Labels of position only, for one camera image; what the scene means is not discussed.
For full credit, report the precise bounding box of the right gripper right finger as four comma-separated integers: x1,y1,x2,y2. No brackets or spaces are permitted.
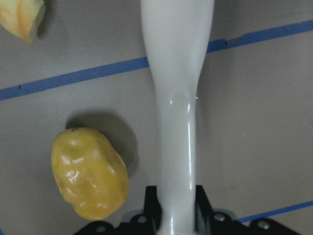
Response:
195,185,214,235

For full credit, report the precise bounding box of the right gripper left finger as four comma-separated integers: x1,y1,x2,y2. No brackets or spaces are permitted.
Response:
143,186,162,235

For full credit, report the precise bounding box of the beige hand brush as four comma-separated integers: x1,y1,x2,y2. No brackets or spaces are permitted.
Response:
140,0,214,235

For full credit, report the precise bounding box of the orange yellow toy fruit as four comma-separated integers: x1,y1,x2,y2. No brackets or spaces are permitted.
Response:
51,127,129,221

